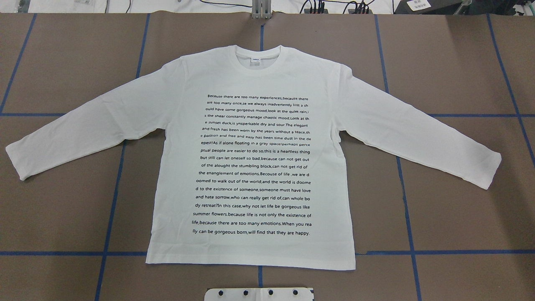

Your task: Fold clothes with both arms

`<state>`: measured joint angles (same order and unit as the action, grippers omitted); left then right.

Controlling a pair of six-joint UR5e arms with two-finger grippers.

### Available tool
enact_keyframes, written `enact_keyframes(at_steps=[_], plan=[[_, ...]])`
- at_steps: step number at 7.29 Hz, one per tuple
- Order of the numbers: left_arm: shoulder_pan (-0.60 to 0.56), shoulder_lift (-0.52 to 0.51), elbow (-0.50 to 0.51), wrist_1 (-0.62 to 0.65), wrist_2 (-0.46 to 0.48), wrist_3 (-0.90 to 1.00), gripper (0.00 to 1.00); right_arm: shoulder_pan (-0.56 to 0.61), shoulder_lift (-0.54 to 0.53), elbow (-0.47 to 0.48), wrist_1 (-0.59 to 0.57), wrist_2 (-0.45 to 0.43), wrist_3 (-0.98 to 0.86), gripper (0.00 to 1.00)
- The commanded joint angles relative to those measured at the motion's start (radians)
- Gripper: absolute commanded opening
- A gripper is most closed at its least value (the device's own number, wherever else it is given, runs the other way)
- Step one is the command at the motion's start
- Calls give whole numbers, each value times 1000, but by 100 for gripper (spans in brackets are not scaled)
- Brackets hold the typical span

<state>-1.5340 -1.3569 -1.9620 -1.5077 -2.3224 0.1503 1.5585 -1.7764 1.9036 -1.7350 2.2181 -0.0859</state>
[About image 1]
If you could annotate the aluminium frame post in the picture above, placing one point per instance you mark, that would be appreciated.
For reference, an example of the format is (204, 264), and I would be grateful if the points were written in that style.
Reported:
(261, 9)

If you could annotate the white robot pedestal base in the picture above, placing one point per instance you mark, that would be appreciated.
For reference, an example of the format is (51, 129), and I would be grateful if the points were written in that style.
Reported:
(260, 294)

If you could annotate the white long-sleeve printed shirt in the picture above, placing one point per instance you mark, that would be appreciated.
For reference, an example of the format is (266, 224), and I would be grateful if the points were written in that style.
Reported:
(252, 171)

